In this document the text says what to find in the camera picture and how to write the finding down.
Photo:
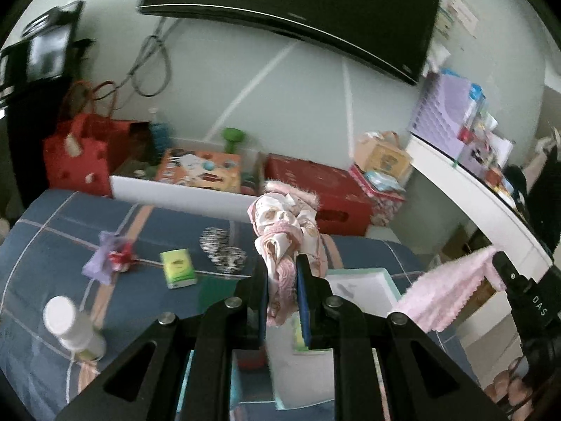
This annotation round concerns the white curved desk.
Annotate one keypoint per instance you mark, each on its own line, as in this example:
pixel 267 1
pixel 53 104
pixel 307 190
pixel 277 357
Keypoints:
pixel 473 197

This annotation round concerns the white pill bottle green label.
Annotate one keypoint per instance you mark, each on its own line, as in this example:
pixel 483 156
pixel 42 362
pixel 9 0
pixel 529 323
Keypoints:
pixel 70 329

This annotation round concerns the red cardboard box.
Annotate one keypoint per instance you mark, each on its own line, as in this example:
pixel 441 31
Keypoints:
pixel 315 184

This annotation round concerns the small black screen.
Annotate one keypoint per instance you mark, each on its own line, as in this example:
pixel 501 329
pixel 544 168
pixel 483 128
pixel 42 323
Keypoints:
pixel 46 48

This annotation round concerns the teal shallow cardboard box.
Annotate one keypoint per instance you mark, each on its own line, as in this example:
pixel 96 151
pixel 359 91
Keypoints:
pixel 355 289

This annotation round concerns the red patterned tin box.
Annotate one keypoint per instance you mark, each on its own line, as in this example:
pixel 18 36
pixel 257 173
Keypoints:
pixel 385 206

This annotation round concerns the purple thin cloth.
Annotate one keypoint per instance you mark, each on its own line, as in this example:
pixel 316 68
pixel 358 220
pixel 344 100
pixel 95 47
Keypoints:
pixel 98 263

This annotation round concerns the red pink chenille bow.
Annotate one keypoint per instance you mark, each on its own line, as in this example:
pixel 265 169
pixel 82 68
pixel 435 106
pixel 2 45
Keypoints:
pixel 119 258

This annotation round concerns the beige carry box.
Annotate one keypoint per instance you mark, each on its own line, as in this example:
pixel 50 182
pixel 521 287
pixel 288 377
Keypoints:
pixel 383 153

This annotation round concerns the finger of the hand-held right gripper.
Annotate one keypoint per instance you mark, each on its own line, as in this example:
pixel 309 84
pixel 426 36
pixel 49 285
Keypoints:
pixel 508 272

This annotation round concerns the red tote bag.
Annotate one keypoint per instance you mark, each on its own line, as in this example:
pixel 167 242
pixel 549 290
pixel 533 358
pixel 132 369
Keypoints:
pixel 76 162

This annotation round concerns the light blue plastic packet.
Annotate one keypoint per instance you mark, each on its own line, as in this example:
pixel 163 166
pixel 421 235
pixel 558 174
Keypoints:
pixel 383 180

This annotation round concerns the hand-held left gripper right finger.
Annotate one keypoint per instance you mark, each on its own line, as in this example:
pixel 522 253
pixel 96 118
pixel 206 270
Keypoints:
pixel 304 302

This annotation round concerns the pink fluffy cloth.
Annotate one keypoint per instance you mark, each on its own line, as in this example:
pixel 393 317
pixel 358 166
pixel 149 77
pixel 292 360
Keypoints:
pixel 447 289

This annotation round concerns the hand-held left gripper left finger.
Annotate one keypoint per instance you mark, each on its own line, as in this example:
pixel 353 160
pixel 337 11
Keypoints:
pixel 263 307

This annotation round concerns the blue pump bottle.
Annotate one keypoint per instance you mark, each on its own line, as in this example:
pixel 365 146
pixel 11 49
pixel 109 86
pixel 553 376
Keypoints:
pixel 160 131

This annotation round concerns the white bed board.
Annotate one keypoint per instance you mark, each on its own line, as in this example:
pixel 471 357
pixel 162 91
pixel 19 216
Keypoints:
pixel 175 193

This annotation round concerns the colourful desk clutter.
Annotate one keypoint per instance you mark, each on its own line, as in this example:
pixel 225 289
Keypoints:
pixel 486 140

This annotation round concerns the green dumbbell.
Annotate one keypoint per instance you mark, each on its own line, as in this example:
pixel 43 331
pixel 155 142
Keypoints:
pixel 234 138

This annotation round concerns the dark cloth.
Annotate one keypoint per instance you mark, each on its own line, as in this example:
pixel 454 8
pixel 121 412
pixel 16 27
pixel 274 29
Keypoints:
pixel 543 210

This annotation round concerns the pink cream scrunchie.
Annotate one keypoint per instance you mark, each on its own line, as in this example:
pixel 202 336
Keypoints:
pixel 280 228

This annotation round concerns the person's right hand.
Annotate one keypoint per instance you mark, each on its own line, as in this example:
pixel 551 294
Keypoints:
pixel 504 388

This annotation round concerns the orange toy box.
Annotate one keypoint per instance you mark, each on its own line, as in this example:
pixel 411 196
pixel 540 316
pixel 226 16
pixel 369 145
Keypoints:
pixel 197 171

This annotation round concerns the purple perforated desk organizer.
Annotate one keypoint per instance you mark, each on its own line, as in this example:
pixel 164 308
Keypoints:
pixel 438 118

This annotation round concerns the black cabinet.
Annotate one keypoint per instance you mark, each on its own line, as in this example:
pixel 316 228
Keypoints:
pixel 26 140

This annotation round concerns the blue plaid blanket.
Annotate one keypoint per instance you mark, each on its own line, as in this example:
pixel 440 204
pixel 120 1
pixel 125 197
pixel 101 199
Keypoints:
pixel 44 245

